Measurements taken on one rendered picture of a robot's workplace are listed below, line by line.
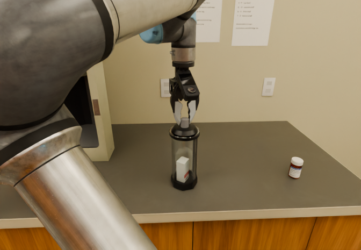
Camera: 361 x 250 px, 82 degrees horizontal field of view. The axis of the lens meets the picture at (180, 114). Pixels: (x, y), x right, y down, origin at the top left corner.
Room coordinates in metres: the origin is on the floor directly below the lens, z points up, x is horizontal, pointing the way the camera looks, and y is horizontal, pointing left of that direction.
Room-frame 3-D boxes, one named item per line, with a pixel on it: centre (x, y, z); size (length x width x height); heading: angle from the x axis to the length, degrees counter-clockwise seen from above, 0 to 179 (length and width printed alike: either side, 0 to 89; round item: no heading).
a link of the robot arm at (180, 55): (0.67, -0.01, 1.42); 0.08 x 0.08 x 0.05
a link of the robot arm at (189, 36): (0.67, -0.01, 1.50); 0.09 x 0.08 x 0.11; 142
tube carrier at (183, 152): (0.65, -0.01, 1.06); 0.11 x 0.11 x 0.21
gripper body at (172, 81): (0.68, -0.01, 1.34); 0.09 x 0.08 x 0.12; 17
